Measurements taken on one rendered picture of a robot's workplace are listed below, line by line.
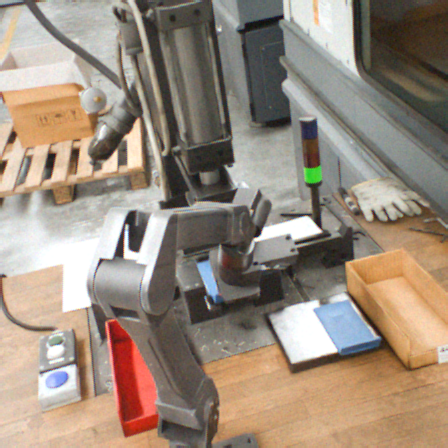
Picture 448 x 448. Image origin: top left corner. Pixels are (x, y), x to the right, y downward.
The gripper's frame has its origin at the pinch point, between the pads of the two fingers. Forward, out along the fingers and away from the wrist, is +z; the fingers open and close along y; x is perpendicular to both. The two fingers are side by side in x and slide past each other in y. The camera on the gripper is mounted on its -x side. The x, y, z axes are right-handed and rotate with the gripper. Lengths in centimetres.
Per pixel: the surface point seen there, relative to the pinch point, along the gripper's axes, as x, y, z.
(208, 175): -0.8, 19.5, -11.1
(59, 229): 42, 156, 213
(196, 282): 4.8, 7.2, 7.0
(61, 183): 36, 191, 219
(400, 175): -65, 42, 44
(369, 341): -19.5, -16.4, -4.0
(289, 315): -10.7, -4.4, 6.9
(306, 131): -25.8, 31.1, -2.1
